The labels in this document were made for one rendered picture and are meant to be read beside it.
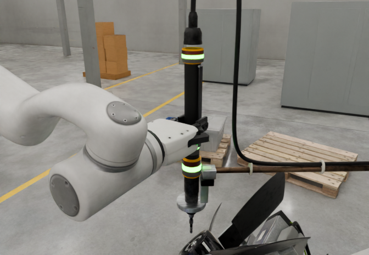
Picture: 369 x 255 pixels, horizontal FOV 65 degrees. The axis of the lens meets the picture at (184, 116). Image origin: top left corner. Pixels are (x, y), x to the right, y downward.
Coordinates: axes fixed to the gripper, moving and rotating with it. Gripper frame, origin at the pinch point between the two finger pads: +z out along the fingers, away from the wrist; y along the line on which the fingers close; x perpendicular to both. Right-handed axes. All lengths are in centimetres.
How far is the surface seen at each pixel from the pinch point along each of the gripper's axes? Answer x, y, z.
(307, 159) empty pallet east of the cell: -150, -20, 306
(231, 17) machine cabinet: 10, -299, 669
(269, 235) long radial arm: -51, 11, 35
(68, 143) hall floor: -165, -335, 189
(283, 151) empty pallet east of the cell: -149, -51, 313
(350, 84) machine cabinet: -103, -4, 561
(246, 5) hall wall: 52, -462, 1159
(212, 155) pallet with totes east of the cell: -150, -123, 250
